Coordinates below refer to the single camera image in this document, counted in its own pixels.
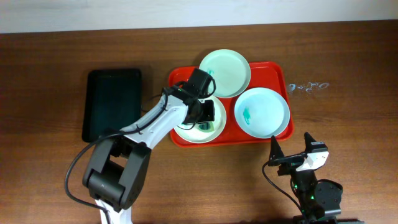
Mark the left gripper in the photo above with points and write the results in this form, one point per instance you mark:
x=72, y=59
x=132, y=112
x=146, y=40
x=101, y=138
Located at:
x=205, y=112

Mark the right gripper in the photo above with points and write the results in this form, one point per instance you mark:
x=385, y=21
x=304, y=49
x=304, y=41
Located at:
x=292, y=159

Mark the green yellow sponge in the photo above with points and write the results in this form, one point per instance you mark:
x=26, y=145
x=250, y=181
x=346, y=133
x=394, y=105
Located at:
x=206, y=127

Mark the white plate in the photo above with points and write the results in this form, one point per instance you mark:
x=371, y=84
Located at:
x=192, y=134

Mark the light blue plate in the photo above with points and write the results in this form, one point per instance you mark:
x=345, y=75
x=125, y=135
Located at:
x=262, y=113

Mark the mint green plate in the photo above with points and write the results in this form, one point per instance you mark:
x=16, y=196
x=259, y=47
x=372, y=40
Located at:
x=230, y=70

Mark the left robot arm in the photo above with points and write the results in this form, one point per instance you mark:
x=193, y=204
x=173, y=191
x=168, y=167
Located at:
x=118, y=166

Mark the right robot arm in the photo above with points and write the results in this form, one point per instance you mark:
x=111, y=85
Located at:
x=317, y=199

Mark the red plastic tray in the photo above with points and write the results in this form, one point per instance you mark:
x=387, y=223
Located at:
x=263, y=74

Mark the black plastic tray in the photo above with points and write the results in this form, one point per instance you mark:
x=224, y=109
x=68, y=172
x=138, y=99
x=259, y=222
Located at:
x=113, y=101

